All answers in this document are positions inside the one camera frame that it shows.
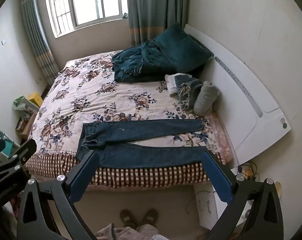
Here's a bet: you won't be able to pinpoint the frayed folded denim garment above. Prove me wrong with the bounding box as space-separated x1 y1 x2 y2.
174 76 204 111

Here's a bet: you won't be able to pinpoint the teal velvet blanket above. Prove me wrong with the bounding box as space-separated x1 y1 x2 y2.
112 39 178 83

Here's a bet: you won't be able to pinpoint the black cable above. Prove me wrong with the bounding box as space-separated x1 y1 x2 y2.
186 190 214 212

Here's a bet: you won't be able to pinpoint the person's pink fluffy pajamas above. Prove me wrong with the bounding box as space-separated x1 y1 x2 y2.
94 224 167 240

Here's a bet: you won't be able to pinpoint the yellow box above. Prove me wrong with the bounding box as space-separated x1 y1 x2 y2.
27 92 44 108

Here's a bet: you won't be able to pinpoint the pink bed sheet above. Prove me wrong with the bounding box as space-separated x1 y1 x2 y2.
205 112 234 166

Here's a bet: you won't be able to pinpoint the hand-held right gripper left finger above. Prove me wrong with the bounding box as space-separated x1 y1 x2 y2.
16 150 100 240

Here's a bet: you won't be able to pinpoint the cardboard box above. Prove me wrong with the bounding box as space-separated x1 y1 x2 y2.
15 112 37 140

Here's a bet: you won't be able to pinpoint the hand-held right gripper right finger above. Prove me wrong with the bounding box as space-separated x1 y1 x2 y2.
201 150 284 240

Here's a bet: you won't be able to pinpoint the white folded cloth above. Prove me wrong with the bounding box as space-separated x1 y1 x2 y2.
164 73 192 97

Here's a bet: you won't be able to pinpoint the green and white packet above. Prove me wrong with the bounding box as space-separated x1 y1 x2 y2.
12 95 40 112

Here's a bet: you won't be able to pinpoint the window with white frame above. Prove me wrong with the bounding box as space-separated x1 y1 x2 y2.
43 0 129 39

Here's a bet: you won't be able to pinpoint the floral checked bed blanket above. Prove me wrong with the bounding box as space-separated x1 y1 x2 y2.
25 50 234 188

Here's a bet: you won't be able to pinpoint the brown slipper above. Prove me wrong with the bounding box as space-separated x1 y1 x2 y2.
119 208 138 230
138 208 159 228

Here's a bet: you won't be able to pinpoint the grey folded garment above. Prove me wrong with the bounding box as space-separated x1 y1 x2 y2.
193 81 221 116

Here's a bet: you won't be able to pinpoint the teal velvet pillow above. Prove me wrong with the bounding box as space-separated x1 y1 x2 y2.
154 23 214 75

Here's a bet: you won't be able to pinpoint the white bed headboard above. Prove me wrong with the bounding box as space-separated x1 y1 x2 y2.
184 24 293 166

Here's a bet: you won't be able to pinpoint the white nightstand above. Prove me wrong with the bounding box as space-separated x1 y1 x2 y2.
193 180 242 231

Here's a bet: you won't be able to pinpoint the grey striped curtain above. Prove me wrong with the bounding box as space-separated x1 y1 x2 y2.
19 0 61 87

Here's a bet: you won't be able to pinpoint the blue denim pants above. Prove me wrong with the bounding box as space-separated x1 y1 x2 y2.
75 119 209 170

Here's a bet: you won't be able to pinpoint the grey-green curtain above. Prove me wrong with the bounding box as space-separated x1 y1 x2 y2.
126 0 190 48

